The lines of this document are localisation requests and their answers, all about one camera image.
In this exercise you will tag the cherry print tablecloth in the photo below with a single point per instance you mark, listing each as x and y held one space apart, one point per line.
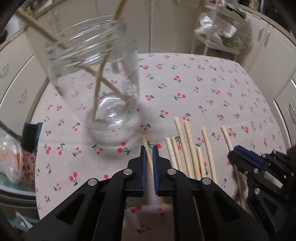
81 173

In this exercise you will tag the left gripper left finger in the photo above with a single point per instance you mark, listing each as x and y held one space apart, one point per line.
135 186

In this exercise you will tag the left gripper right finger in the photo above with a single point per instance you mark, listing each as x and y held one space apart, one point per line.
162 184

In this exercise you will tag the clear glass jar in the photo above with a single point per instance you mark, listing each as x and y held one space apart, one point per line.
75 60

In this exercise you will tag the blue dustpan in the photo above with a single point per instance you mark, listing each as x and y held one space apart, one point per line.
30 137

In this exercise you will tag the floral trash bin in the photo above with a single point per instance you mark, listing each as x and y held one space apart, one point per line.
16 163

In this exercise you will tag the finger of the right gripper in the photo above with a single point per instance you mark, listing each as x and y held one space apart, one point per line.
246 161

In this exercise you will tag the white rolling cart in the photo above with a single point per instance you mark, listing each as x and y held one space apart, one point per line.
221 26

